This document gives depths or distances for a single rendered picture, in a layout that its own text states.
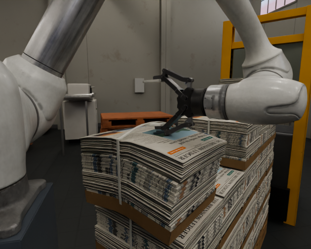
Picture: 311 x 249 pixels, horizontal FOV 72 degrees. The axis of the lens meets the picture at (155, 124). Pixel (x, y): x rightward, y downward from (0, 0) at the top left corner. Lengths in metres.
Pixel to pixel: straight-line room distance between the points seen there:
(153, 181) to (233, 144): 0.62
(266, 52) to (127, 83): 6.58
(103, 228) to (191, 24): 7.43
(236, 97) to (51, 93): 0.43
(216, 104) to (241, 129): 0.54
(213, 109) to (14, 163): 0.42
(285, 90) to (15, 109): 0.50
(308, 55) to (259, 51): 1.52
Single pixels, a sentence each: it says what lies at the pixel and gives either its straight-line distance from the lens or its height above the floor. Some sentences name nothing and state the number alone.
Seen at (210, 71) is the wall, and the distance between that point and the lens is 7.96.
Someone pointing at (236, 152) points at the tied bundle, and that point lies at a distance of 1.09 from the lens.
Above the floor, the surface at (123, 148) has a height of 1.05.
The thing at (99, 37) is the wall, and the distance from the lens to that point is 7.22.
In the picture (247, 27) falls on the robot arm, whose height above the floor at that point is 1.36.
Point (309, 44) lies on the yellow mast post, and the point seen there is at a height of 1.56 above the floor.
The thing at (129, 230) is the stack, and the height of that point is 0.77.
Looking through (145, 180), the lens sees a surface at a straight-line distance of 0.57.
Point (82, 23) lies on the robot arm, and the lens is 0.59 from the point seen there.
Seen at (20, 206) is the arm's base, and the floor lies 1.02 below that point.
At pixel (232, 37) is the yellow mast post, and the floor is 1.71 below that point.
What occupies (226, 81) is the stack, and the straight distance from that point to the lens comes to 1.70.
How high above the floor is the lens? 1.21
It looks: 10 degrees down
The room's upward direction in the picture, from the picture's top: straight up
